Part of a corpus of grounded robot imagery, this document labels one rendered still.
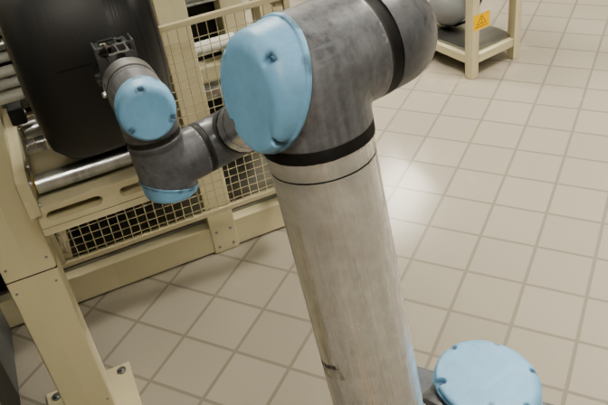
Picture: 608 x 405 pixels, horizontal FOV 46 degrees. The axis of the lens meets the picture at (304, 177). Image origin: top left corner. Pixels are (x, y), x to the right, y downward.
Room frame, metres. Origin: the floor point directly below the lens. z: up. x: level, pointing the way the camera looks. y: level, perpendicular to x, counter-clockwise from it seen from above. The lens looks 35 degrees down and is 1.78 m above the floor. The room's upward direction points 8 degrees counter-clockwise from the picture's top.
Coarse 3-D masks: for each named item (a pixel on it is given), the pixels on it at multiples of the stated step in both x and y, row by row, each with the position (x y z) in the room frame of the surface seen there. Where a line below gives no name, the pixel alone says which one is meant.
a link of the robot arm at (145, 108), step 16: (128, 64) 1.09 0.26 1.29; (112, 80) 1.06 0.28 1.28; (128, 80) 1.01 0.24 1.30; (144, 80) 1.00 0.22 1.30; (160, 80) 1.05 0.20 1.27; (112, 96) 1.02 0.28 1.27; (128, 96) 0.98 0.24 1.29; (144, 96) 0.98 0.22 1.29; (160, 96) 0.99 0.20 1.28; (128, 112) 0.97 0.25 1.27; (144, 112) 0.97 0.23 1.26; (160, 112) 0.98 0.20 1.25; (128, 128) 0.96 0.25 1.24; (144, 128) 0.97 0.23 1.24; (160, 128) 0.97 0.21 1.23; (176, 128) 1.01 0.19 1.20; (144, 144) 0.97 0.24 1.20
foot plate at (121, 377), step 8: (112, 368) 1.61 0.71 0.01; (120, 368) 1.60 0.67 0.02; (128, 368) 1.60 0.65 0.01; (112, 376) 1.58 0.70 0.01; (120, 376) 1.57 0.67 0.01; (128, 376) 1.57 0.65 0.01; (112, 384) 1.55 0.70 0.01; (120, 384) 1.54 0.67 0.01; (128, 384) 1.54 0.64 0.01; (56, 392) 1.54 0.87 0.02; (120, 392) 1.51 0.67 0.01; (128, 392) 1.50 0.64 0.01; (136, 392) 1.50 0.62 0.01; (48, 400) 1.52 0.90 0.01; (56, 400) 1.51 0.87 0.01; (120, 400) 1.48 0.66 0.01; (128, 400) 1.47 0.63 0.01; (136, 400) 1.47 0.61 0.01
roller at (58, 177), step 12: (96, 156) 1.43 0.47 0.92; (108, 156) 1.43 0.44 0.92; (120, 156) 1.43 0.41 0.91; (60, 168) 1.40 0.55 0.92; (72, 168) 1.40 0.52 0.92; (84, 168) 1.40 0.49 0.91; (96, 168) 1.41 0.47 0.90; (108, 168) 1.42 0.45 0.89; (36, 180) 1.37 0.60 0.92; (48, 180) 1.37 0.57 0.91; (60, 180) 1.38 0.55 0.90; (72, 180) 1.39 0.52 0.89; (36, 192) 1.36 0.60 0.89
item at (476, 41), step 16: (432, 0) 3.57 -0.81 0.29; (448, 0) 3.50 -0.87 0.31; (464, 0) 3.51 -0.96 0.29; (480, 0) 3.38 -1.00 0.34; (512, 0) 3.35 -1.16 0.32; (448, 16) 3.48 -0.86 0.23; (464, 16) 3.48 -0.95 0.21; (480, 16) 3.21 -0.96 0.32; (512, 16) 3.35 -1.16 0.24; (448, 32) 3.49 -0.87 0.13; (464, 32) 3.47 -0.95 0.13; (480, 32) 3.44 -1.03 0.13; (496, 32) 3.41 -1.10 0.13; (512, 32) 3.34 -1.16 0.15; (448, 48) 3.33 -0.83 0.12; (464, 48) 3.28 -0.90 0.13; (480, 48) 3.25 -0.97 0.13; (496, 48) 3.27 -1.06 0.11; (512, 48) 3.34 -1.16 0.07
